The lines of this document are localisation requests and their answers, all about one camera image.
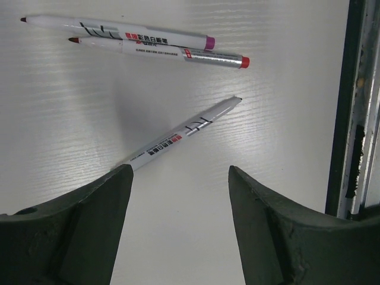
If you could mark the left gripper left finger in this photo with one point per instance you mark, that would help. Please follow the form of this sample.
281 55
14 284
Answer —
72 239

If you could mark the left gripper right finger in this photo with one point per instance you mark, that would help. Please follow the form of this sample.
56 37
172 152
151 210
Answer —
283 242

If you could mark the green marker pen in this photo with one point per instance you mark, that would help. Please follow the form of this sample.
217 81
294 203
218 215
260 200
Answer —
178 134

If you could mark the red marker pen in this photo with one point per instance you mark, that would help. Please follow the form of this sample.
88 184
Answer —
183 54

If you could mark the purple marker pen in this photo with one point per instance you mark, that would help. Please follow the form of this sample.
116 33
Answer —
122 31

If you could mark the aluminium frame rail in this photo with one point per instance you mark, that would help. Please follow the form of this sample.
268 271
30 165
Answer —
353 184

